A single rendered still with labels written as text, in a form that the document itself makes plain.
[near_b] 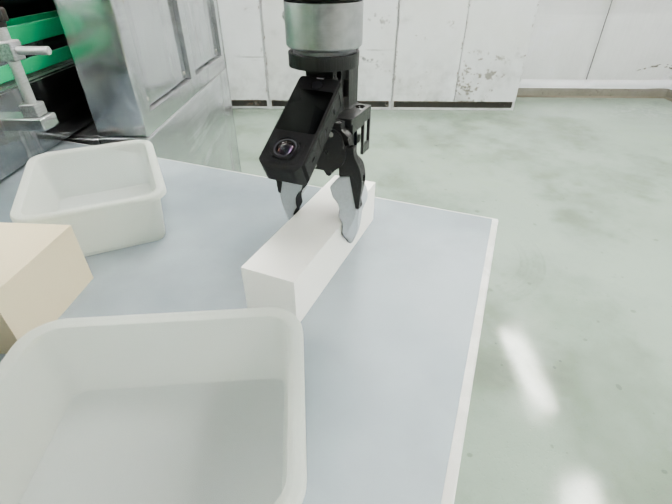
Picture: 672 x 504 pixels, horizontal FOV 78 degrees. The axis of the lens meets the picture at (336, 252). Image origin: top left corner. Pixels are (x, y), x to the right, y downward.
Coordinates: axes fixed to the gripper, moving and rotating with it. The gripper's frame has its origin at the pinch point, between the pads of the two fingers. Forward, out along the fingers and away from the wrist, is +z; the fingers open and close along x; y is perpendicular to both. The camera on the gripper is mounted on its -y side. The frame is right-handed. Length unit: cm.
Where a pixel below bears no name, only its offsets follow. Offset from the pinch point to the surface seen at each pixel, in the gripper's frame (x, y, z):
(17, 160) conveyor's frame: 61, 3, 2
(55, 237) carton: 22.7, -17.1, -3.4
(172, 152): 56, 34, 11
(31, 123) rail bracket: 51, 2, -6
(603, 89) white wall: -85, 426, 73
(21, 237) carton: 26.0, -18.5, -3.4
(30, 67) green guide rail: 68, 16, -10
